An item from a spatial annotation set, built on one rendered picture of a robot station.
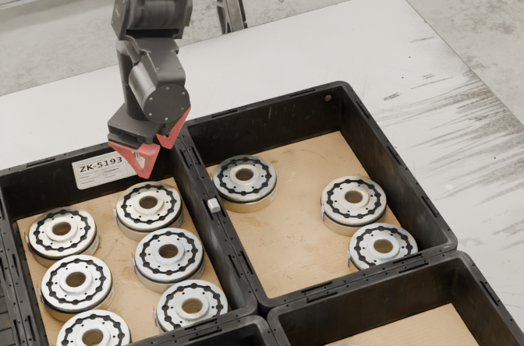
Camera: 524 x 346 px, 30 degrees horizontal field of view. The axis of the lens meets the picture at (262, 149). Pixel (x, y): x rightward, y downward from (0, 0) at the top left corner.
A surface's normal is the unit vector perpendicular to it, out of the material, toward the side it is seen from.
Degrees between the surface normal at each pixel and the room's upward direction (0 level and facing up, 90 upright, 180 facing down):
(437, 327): 0
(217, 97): 0
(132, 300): 0
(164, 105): 90
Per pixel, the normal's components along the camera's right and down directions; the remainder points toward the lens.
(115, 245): -0.03, -0.73
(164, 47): 0.24, -0.77
